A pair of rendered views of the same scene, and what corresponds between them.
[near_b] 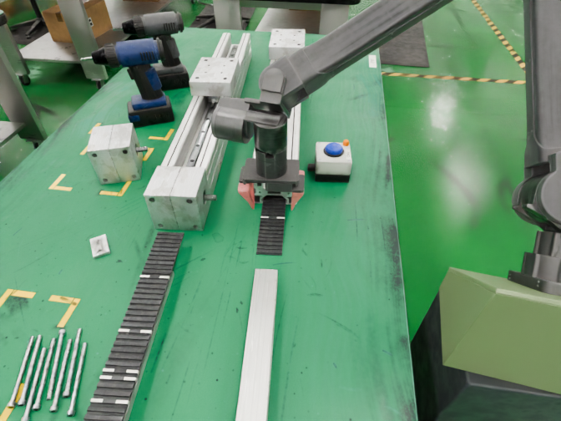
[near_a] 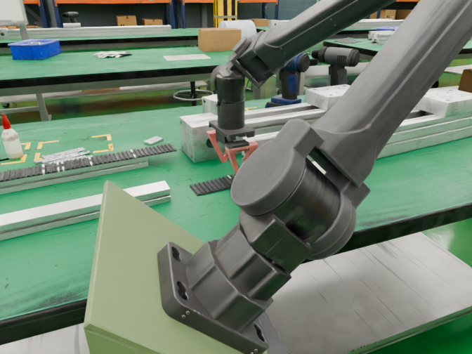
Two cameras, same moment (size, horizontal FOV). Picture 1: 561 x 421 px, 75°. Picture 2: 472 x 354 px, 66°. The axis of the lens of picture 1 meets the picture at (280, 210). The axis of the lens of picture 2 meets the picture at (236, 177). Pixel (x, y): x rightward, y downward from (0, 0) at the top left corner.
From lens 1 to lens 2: 0.68 m
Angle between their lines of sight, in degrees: 51
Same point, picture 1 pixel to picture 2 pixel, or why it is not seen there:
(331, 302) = not seen: hidden behind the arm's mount
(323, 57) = (277, 33)
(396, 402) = (77, 286)
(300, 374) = (88, 232)
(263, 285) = (151, 187)
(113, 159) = (211, 109)
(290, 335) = not seen: hidden behind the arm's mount
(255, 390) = (61, 207)
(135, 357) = (71, 166)
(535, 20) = not seen: outside the picture
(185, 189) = (196, 123)
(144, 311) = (106, 159)
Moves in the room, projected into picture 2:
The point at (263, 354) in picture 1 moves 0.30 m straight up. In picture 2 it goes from (90, 202) to (55, 34)
